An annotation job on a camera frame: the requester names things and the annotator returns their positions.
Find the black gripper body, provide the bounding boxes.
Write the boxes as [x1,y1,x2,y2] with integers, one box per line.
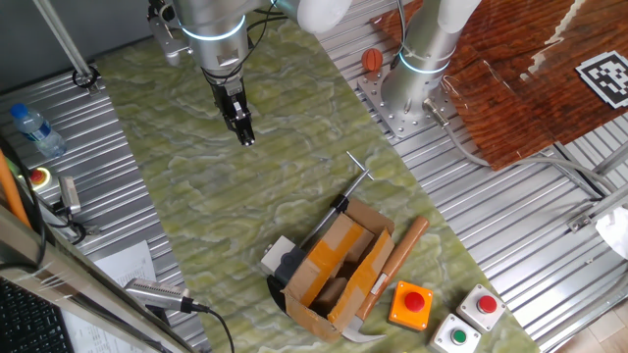
[210,74,249,126]

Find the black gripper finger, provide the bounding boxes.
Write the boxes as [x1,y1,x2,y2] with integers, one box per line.
[225,113,250,148]
[235,105,257,146]

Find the white button box red button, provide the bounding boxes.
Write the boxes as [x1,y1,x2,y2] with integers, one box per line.
[259,234,308,288]

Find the orange box red button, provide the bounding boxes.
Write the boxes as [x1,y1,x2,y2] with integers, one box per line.
[388,279,435,332]

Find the gray box red button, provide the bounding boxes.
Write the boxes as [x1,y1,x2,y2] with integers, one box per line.
[455,283,507,334]

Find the gray box green button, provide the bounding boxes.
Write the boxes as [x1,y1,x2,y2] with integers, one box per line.
[429,313,483,353]

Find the green marble pattern mat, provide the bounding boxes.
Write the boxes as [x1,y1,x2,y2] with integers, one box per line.
[95,19,541,353]

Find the small orange basketball toy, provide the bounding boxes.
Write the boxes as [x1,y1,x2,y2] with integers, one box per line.
[361,47,384,73]

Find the black round object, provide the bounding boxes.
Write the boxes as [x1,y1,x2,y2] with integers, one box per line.
[266,275,291,316]

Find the cardboard box with orange tape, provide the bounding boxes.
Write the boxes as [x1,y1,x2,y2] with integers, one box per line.
[280,197,396,344]

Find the black clamp at right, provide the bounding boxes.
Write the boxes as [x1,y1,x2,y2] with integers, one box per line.
[31,0,102,94]

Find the printed paper sheet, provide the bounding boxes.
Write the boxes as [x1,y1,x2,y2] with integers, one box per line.
[61,308,131,353]
[92,239,158,288]

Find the small silver box device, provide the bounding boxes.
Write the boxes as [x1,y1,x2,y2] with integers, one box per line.
[57,175,82,216]

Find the clear water bottle blue cap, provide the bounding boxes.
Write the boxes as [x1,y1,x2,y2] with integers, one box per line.
[9,102,69,159]

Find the yellow red emergency stop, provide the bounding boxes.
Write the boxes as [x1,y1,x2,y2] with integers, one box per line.
[27,166,53,192]

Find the orange pole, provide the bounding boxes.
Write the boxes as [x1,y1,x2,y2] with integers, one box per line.
[0,149,31,229]

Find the brown wood pattern sheet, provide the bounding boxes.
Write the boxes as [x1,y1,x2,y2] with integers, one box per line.
[370,0,628,172]

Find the black keyboard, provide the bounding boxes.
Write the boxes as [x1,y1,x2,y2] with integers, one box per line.
[0,277,78,353]

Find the black white marker tag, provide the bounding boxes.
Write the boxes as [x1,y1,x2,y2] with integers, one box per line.
[574,50,628,110]

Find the white tissue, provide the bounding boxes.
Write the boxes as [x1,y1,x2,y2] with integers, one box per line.
[595,205,628,261]

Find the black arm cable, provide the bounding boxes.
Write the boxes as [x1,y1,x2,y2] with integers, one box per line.
[242,0,289,68]

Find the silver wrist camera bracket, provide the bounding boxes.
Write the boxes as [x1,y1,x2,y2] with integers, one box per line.
[146,0,193,68]

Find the metal rod with cross handle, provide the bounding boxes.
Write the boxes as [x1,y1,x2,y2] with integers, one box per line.
[298,150,375,249]

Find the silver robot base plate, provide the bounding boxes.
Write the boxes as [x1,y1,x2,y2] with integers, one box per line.
[356,63,460,140]

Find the silver depth camera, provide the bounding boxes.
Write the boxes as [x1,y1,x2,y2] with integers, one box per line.
[123,277,192,315]

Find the black base cable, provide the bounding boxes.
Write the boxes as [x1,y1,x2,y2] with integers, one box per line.
[390,0,409,70]

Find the black camera cable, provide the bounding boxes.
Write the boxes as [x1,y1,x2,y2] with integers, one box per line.
[181,296,236,353]

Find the wooden handle claw hammer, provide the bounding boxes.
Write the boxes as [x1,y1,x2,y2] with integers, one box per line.
[340,215,431,344]

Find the aluminium frame bar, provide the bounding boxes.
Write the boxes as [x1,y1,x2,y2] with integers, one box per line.
[0,205,197,353]

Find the thick gray base cable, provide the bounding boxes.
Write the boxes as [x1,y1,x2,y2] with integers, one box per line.
[422,97,620,197]

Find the aluminium profile frame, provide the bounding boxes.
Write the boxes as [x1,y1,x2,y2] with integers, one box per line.
[566,141,628,234]

